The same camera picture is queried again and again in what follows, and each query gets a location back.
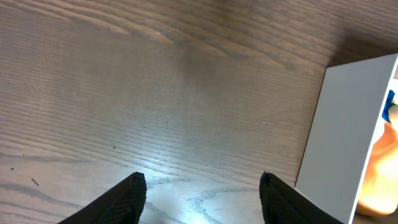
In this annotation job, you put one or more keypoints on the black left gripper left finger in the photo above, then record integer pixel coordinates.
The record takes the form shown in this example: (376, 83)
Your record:
(122, 204)

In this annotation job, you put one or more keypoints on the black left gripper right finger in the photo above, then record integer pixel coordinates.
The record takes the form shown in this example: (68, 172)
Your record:
(281, 204)

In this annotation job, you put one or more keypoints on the orange yellow rubber toy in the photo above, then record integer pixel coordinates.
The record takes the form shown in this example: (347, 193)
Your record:
(378, 194)

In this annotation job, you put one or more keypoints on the white cardboard box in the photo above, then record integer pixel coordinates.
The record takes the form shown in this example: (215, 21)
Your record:
(345, 126)

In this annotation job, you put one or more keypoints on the plush duck toy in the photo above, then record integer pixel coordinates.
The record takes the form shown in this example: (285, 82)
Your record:
(389, 113)

